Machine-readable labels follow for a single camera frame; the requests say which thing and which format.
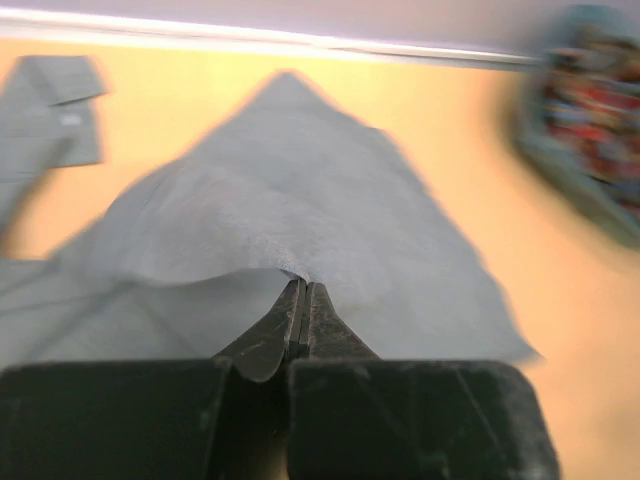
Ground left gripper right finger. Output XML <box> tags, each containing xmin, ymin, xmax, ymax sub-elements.
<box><xmin>287</xmin><ymin>283</ymin><xmax>560</xmax><ymax>479</ymax></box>

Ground aluminium back rail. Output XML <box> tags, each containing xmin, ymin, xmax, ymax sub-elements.
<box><xmin>1</xmin><ymin>7</ymin><xmax>538</xmax><ymax>70</ymax></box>

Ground teal plastic basket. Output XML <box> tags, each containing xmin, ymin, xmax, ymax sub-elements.
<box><xmin>509</xmin><ymin>5</ymin><xmax>639</xmax><ymax>249</ymax></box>

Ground grey long sleeve shirt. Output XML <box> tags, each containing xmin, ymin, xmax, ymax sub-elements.
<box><xmin>1</xmin><ymin>73</ymin><xmax>534</xmax><ymax>366</ymax></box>

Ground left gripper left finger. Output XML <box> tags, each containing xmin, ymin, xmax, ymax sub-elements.
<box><xmin>1</xmin><ymin>281</ymin><xmax>300</xmax><ymax>479</ymax></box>

